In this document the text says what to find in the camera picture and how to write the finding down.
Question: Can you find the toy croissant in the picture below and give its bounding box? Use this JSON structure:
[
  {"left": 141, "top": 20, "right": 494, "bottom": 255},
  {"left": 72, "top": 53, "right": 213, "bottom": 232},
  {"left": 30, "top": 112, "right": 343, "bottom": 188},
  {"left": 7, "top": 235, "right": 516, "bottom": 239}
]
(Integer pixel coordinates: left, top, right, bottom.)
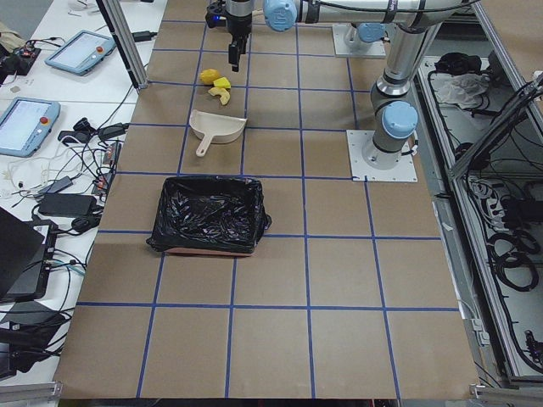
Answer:
[{"left": 208, "top": 87, "right": 231, "bottom": 106}]

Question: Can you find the aluminium frame post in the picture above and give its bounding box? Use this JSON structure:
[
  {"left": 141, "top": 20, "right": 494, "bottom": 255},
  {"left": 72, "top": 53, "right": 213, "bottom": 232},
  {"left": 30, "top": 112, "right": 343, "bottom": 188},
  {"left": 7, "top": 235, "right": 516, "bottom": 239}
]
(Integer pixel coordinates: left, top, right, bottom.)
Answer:
[{"left": 96, "top": 0, "right": 148, "bottom": 90}]

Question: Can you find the beige plastic dustpan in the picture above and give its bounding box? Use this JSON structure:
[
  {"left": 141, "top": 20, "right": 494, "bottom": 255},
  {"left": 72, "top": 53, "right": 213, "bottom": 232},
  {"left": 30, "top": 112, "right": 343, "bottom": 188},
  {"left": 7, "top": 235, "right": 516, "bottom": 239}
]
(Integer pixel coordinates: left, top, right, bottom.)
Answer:
[{"left": 189, "top": 109, "right": 247, "bottom": 158}]

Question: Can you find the black power adapter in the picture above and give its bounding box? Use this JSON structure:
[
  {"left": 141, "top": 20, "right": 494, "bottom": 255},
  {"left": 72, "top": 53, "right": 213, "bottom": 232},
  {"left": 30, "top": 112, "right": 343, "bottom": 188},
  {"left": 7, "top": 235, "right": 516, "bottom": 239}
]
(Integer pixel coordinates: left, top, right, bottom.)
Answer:
[{"left": 38, "top": 193, "right": 98, "bottom": 217}]

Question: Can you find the yellow sponge wedge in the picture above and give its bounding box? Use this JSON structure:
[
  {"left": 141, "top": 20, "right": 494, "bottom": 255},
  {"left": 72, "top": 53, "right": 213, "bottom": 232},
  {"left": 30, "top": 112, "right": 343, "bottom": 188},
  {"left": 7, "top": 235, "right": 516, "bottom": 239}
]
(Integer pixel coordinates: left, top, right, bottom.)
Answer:
[{"left": 213, "top": 76, "right": 232, "bottom": 90}]

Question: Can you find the black laptop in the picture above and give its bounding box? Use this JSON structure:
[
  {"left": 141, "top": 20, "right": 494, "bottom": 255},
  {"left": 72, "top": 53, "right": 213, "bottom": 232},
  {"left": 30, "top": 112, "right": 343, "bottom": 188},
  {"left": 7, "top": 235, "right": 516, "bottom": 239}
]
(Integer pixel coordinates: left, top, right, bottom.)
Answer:
[{"left": 1, "top": 209, "right": 58, "bottom": 304}]

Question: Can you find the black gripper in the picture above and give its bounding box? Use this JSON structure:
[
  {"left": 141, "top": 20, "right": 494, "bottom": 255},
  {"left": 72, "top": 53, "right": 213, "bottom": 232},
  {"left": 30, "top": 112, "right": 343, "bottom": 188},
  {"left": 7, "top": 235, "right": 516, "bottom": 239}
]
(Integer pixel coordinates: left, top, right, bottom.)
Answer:
[{"left": 225, "top": 0, "right": 253, "bottom": 71}]

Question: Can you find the bin with black bag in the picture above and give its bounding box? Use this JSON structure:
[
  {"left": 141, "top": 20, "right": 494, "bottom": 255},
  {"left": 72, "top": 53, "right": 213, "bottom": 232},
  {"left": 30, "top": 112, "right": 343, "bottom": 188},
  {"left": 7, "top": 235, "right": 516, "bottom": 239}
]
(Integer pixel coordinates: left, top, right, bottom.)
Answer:
[{"left": 147, "top": 175, "right": 272, "bottom": 255}]

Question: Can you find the blue teach pendant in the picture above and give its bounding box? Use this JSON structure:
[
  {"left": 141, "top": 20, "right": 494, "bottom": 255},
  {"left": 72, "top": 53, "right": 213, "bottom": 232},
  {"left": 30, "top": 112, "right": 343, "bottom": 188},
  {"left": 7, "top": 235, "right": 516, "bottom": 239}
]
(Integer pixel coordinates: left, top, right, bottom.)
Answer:
[
  {"left": 45, "top": 30, "right": 116, "bottom": 75},
  {"left": 1, "top": 97, "right": 60, "bottom": 158}
]

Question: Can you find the far blue teach pendant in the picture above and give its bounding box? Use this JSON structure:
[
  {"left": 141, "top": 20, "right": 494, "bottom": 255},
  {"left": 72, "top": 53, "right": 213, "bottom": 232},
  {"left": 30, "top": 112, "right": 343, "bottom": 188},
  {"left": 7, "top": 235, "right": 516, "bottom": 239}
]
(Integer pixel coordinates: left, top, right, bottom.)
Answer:
[{"left": 45, "top": 30, "right": 116, "bottom": 75}]

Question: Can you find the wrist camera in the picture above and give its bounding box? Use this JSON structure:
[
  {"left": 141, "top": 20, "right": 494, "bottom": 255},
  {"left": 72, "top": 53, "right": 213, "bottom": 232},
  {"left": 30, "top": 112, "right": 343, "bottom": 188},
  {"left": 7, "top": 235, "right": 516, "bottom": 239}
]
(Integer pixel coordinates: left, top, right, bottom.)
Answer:
[{"left": 205, "top": 1, "right": 227, "bottom": 29}]

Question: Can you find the white crumpled cloth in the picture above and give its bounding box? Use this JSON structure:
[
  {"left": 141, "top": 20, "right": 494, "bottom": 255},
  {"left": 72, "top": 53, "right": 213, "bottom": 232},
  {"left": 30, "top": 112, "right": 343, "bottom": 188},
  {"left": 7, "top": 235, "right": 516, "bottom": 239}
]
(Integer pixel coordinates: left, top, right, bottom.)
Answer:
[{"left": 436, "top": 74, "right": 490, "bottom": 109}]

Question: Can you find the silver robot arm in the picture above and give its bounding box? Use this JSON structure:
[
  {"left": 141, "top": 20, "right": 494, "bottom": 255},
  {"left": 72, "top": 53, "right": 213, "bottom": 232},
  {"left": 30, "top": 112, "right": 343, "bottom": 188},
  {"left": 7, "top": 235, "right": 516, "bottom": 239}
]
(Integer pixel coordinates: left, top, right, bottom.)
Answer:
[
  {"left": 344, "top": 22, "right": 385, "bottom": 49},
  {"left": 262, "top": 1, "right": 473, "bottom": 110}
]

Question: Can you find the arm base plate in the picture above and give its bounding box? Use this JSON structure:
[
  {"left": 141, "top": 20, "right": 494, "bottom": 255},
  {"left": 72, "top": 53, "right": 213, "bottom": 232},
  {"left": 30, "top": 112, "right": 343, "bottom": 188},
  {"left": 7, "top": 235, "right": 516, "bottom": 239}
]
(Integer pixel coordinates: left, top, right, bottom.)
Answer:
[
  {"left": 332, "top": 23, "right": 386, "bottom": 59},
  {"left": 346, "top": 130, "right": 417, "bottom": 182}
]

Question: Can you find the near blue teach pendant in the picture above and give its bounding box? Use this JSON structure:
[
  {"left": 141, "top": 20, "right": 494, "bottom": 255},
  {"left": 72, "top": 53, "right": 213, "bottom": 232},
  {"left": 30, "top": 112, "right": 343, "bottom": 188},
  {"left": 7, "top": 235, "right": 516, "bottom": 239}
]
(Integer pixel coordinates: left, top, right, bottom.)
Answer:
[{"left": 1, "top": 97, "right": 60, "bottom": 158}]

